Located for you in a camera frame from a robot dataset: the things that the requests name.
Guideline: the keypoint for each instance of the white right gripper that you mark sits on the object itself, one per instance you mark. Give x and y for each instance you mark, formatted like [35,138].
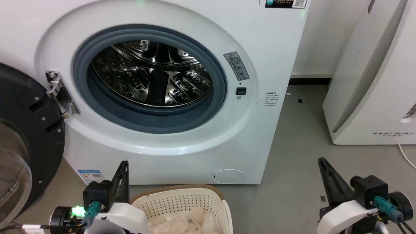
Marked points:
[341,216]

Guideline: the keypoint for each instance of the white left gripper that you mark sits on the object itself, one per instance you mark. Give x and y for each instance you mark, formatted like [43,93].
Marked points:
[126,219]

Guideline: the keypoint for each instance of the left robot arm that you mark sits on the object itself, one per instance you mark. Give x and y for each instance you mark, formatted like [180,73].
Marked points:
[61,219]

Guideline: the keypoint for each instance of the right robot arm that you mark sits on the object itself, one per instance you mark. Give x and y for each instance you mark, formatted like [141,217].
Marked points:
[402,204]

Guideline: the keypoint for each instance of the white fluffy fabric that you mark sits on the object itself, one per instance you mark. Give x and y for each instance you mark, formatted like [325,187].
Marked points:
[185,224]

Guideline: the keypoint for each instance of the black round washer door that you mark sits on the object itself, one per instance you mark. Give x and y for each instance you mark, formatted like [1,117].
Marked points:
[39,136]

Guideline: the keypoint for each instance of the stainless steel washing machine drum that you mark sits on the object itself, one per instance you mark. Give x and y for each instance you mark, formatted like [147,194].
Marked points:
[130,74]

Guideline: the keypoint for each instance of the blue energy label sticker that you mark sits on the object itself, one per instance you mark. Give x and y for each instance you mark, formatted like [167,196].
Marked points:
[91,175]

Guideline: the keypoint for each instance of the cream perforated laundry basket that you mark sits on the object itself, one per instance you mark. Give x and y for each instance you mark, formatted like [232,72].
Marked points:
[182,200]

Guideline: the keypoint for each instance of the white front-load washing machine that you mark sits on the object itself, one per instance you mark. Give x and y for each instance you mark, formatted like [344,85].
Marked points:
[182,162]

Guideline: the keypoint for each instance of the grey rubber door gasket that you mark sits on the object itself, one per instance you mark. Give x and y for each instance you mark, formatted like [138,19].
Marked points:
[156,122]

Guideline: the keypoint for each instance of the metal door hinge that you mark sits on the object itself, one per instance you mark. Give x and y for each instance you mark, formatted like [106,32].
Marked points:
[60,94]

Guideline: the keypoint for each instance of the white air purifier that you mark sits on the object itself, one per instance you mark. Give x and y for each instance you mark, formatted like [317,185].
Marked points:
[373,81]

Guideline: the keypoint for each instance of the black door latch socket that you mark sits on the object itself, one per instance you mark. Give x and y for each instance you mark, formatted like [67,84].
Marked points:
[241,91]

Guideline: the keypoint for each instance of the grey warning sticker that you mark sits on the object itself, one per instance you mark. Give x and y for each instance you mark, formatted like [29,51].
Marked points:
[237,66]

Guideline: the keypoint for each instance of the dark sticker with QR code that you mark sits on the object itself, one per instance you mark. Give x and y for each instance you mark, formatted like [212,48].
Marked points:
[286,3]

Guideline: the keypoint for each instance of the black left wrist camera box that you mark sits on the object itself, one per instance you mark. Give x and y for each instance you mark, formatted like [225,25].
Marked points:
[97,192]

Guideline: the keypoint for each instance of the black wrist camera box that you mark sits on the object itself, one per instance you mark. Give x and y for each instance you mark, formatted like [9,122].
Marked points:
[370,190]
[97,192]

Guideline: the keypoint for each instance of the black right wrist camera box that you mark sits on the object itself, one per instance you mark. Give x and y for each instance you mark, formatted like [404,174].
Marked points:
[370,190]

